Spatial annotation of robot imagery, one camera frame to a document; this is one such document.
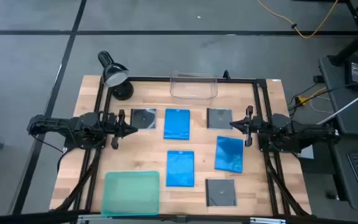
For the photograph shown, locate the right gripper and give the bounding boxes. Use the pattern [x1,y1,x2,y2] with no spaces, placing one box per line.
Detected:
[229,105,273,147]

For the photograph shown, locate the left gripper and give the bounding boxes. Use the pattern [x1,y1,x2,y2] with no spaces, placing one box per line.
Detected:
[103,109,138,149]

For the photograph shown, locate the clear black jewel case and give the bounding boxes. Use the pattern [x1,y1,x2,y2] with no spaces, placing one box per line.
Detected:
[206,108,234,131]
[130,108,158,130]
[205,178,238,207]

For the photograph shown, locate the blue disc case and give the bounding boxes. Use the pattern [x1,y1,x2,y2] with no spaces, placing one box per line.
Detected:
[165,150,195,188]
[163,108,191,141]
[214,136,244,174]

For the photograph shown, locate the black desk lamp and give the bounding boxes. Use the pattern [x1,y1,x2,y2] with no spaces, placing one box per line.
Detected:
[97,50,135,101]

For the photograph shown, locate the green plastic bin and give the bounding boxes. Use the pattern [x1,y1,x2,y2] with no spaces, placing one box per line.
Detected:
[101,170,161,217]

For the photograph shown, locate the white paper sheet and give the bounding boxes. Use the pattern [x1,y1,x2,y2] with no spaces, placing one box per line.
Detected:
[299,144,315,160]

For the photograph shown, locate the clear plastic bin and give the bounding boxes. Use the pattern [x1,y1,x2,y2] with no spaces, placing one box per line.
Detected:
[169,70,219,100]

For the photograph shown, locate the black side desk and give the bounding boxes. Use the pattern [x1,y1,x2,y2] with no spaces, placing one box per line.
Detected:
[318,55,358,212]

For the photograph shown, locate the white rod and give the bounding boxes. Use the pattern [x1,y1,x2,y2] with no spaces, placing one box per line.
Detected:
[316,84,358,126]

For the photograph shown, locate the black power adapter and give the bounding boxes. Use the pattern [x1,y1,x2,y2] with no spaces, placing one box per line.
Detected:
[345,58,358,91]

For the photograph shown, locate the black stand leg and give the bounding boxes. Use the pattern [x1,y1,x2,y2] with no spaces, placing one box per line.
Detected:
[327,0,358,67]

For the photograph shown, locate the short yellow plug cable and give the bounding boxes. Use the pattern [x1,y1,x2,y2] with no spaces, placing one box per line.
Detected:
[296,87,328,105]

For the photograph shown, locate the black aluminium table frame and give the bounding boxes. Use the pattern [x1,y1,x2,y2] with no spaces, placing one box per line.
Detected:
[50,76,313,224]

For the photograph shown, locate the silver frame bracket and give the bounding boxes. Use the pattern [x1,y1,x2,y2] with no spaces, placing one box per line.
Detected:
[249,217,287,224]
[78,213,113,223]

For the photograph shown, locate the long yellow cable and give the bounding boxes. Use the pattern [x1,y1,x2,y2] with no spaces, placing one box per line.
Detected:
[255,0,340,40]

